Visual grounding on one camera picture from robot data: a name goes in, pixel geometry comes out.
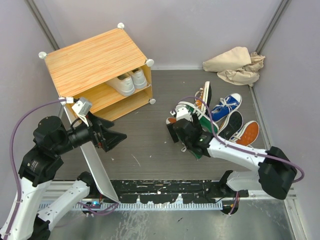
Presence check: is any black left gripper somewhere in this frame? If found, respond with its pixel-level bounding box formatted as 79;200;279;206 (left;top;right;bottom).
54;109;128;154

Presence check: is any orange sneaker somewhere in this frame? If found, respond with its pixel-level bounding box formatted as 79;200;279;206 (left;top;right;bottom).
234;121;260;146
195;81;212;114

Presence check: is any white cabinet door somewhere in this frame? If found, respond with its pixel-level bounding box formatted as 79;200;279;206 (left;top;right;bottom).
63;104;120;203

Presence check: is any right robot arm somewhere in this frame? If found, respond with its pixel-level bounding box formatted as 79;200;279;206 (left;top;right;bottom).
166;118;298;200

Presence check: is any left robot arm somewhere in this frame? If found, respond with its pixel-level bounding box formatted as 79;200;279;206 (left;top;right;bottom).
0;113;127;240

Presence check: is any white shoe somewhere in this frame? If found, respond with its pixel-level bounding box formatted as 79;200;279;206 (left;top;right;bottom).
128;67;148;89
105;73;135;97

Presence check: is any wooden shoe cabinet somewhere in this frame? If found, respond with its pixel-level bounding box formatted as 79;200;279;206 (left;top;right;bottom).
38;22;156;121

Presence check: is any blue sneaker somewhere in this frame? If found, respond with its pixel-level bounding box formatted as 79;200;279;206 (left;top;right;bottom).
217;110;243;140
210;93;242;122

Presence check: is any beige cloth bag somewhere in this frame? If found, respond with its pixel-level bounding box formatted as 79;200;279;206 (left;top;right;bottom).
202;46;266;87

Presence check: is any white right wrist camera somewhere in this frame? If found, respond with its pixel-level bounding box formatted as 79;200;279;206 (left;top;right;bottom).
170;101;196;122

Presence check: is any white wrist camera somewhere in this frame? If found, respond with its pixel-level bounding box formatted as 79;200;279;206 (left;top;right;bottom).
170;101;196;122
65;97;92;127

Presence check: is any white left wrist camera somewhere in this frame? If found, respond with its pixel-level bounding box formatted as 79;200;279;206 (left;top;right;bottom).
65;97;92;127

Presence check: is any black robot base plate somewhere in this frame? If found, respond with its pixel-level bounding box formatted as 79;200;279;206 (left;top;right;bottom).
111;179;236;204

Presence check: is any grey cable duct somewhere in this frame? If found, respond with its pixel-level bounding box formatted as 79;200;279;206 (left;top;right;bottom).
38;201;223;211

